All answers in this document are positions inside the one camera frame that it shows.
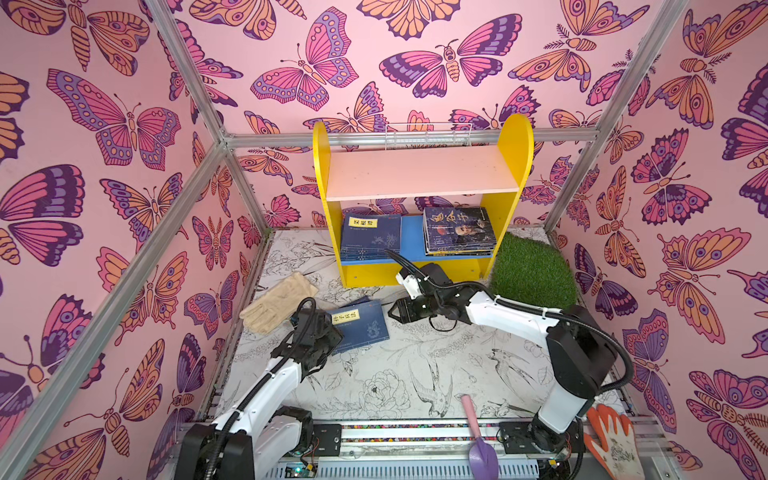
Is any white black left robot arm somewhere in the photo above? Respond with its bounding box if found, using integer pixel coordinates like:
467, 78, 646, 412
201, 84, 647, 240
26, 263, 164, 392
173, 297, 343, 479

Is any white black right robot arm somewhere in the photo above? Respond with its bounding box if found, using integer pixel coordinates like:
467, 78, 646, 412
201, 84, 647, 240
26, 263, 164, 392
386, 250, 635, 453

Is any green artificial grass mat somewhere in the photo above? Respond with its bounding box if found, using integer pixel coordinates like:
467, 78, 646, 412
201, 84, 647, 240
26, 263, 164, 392
489, 233, 580, 309

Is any small green circuit board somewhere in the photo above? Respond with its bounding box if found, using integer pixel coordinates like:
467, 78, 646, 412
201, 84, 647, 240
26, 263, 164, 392
284, 463, 317, 479

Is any yellow shelf with coloured boards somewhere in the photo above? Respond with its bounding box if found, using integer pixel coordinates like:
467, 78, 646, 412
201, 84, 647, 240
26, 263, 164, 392
312, 114, 534, 288

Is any orange and white work glove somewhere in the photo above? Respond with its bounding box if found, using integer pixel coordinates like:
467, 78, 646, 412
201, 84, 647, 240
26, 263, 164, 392
584, 404, 645, 480

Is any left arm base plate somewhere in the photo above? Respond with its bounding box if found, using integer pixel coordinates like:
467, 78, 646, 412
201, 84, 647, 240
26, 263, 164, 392
297, 424, 342, 457

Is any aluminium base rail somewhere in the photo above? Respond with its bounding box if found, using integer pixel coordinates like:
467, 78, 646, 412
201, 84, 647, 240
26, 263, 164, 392
161, 416, 667, 480

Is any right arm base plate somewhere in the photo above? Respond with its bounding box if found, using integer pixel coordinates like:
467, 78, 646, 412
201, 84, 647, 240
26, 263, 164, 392
497, 418, 578, 457

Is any purple trowel with pink handle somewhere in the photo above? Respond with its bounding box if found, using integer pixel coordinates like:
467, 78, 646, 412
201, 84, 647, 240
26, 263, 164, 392
461, 395, 499, 480

